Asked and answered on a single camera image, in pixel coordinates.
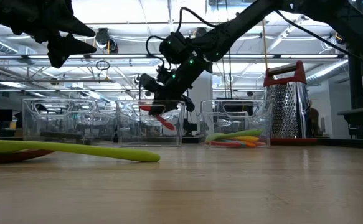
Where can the green silicone spatula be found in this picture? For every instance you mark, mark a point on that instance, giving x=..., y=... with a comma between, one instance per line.
x=231, y=135

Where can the black ceiling-mounted camera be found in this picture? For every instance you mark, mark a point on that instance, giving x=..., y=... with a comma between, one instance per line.
x=102, y=36

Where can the black aluminium table frame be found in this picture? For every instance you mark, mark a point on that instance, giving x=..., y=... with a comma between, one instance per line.
x=355, y=93

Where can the lime green silicone spoon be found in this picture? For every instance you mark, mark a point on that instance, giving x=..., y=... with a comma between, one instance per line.
x=75, y=148

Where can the orange silicone spatula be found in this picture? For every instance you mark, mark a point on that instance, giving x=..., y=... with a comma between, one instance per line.
x=252, y=143

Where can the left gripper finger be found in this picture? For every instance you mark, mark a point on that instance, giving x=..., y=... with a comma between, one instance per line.
x=66, y=46
x=75, y=28

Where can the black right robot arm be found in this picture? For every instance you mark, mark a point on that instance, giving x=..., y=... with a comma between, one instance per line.
x=246, y=18

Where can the yellow silicone spatula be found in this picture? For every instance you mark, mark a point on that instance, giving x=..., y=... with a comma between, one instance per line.
x=246, y=138

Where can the clear plastic bin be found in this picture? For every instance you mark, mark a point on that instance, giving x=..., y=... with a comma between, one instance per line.
x=237, y=118
x=128, y=133
x=69, y=118

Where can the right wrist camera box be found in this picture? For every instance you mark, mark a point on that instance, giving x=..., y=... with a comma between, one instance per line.
x=150, y=83

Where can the red silicone spatula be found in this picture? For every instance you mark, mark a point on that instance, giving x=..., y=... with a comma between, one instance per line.
x=224, y=144

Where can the grey side desk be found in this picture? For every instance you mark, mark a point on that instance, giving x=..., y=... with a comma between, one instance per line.
x=361, y=113

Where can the person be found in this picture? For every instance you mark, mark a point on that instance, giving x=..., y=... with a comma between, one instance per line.
x=314, y=121

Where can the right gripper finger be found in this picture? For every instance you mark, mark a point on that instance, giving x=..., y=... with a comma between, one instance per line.
x=164, y=107

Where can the brown wooden spoon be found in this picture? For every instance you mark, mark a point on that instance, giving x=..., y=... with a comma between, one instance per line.
x=13, y=156

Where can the red silicone spoon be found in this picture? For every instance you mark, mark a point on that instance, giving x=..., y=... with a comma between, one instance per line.
x=165, y=124

